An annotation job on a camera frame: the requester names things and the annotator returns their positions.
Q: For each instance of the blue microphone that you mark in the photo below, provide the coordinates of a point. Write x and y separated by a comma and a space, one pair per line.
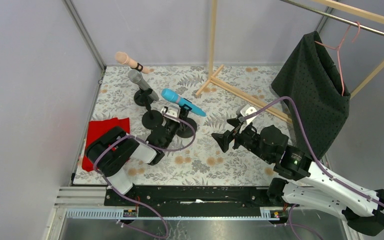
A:
171, 96

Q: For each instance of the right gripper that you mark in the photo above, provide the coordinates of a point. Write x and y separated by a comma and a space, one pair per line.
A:
236, 136

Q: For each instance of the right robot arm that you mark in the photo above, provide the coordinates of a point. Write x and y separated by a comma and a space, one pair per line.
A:
301, 180

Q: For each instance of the red folded shirt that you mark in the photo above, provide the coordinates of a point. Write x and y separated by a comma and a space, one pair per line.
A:
96, 128

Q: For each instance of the black mic stand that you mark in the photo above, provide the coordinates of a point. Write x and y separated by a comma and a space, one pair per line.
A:
140, 97
151, 118
186, 130

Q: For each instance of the grey microphone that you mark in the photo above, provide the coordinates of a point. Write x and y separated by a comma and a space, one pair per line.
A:
137, 78

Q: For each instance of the dark dotted hanging cloth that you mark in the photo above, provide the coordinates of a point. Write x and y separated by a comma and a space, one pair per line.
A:
310, 77

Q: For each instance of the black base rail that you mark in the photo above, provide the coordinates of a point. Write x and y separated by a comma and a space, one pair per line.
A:
195, 201

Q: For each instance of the pink wire hanger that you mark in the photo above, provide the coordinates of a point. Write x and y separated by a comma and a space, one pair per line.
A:
338, 48

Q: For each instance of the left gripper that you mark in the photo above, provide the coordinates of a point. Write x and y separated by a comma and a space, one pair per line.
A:
172, 122

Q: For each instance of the floral table mat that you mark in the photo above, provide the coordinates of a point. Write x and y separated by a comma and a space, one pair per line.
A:
201, 162

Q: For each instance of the beige microphone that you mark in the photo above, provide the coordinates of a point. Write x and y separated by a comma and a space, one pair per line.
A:
124, 59

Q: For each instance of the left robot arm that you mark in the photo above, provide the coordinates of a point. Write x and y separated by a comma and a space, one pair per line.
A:
111, 151

